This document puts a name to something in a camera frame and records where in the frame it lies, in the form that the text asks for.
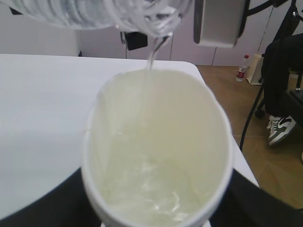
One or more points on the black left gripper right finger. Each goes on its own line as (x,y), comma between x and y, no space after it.
(246,205)

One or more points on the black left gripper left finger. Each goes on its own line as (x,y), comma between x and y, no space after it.
(66,205)

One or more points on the white paper cup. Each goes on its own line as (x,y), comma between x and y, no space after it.
(157,151)

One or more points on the clear green-label water bottle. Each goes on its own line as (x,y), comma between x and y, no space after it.
(155,18)

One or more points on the red-cap bottle on floor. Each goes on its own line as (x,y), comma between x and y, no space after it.
(242,69)

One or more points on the white and green sneaker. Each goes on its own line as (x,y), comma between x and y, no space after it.
(279,128)

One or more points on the white paper bag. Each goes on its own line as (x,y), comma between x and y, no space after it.
(254,73)

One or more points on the seated person in black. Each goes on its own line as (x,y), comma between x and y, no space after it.
(289,57)

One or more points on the black chair frame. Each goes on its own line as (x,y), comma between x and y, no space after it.
(283,35)

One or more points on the black wall-mounted box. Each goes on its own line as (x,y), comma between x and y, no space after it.
(134,40)

